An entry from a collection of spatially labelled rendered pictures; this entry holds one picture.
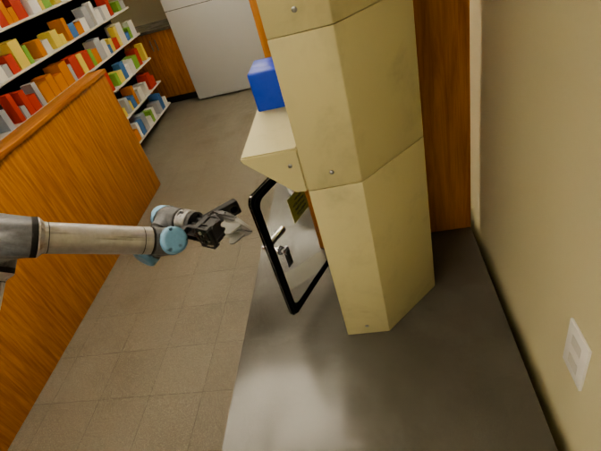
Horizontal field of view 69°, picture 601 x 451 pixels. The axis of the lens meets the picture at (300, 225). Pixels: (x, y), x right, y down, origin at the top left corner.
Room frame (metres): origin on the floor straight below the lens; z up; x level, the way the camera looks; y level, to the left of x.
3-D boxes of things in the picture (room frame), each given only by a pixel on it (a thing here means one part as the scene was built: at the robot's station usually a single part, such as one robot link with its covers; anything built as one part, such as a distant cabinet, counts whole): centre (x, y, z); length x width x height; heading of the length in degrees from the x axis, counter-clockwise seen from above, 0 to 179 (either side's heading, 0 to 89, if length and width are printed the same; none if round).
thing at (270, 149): (0.92, -0.02, 1.46); 0.32 x 0.12 x 0.10; 166
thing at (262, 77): (1.02, -0.04, 1.56); 0.10 x 0.10 x 0.09; 76
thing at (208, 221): (1.06, 0.26, 1.20); 0.12 x 0.09 x 0.08; 50
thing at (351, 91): (0.87, -0.20, 1.33); 0.32 x 0.25 x 0.77; 166
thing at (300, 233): (0.94, 0.00, 1.19); 0.30 x 0.01 x 0.40; 140
